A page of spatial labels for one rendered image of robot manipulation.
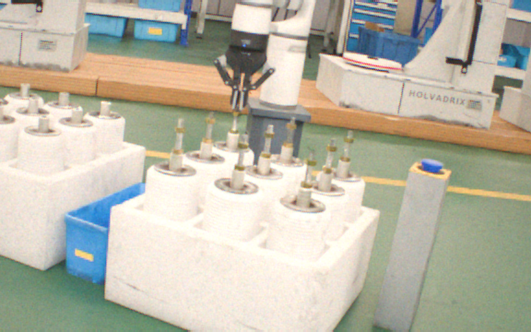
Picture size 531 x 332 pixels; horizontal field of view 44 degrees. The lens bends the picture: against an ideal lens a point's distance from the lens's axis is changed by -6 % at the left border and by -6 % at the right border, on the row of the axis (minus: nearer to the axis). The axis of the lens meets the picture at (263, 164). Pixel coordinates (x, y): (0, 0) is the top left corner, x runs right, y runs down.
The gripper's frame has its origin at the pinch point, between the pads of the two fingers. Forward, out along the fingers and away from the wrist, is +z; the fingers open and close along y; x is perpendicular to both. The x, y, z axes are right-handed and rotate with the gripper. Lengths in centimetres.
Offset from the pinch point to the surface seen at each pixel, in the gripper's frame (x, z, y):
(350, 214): -8.9, 16.0, 26.2
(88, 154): -6.3, 15.7, -28.7
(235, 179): -26.9, 8.3, 6.3
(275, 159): -3.1, 9.8, 9.4
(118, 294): -30.0, 33.0, -11.1
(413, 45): 441, 6, 56
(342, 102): 185, 25, 14
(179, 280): -32.4, 26.1, 0.3
